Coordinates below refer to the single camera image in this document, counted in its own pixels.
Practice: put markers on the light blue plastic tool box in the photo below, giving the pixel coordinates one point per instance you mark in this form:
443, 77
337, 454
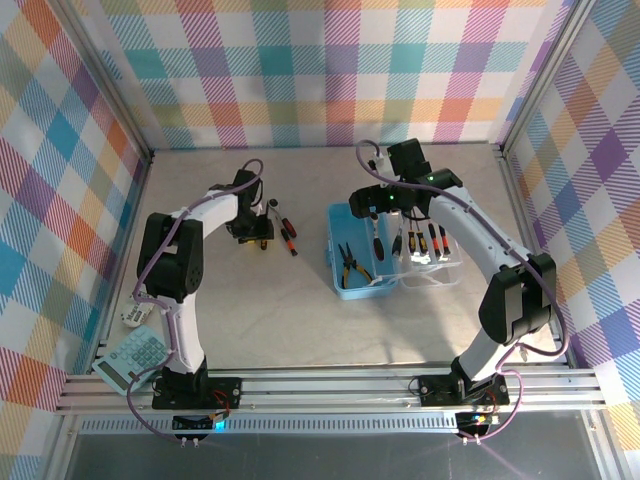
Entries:
350, 220

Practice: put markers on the yellow black screwdriver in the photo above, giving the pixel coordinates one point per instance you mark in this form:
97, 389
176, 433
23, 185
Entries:
411, 242
252, 245
423, 244

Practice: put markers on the orange black screwdriver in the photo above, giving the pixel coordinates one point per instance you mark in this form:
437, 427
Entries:
442, 240
290, 245
434, 242

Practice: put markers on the silver headed black red tool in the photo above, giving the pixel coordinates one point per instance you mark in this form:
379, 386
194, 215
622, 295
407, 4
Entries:
286, 222

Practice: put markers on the grey black slim tool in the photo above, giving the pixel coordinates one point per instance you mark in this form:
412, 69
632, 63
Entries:
397, 245

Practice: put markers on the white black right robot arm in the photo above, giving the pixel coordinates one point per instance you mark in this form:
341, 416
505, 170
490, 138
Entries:
470, 235

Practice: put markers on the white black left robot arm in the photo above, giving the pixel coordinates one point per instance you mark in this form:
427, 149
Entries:
185, 340

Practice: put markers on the small white tag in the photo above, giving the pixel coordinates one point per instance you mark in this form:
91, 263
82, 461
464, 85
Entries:
132, 316

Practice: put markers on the light blue calculator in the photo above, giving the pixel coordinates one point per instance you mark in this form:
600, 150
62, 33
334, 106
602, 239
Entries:
135, 357

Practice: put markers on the aluminium frame side rail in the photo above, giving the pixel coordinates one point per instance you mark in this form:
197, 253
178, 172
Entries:
128, 240
519, 200

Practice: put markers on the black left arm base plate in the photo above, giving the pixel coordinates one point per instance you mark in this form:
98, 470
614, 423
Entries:
225, 392

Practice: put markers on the aluminium frame cross rail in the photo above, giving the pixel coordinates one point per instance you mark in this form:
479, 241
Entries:
325, 390

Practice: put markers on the aluminium frame corner post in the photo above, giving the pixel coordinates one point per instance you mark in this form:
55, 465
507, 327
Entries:
544, 75
110, 80

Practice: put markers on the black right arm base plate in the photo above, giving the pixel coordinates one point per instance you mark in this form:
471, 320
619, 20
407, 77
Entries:
435, 390

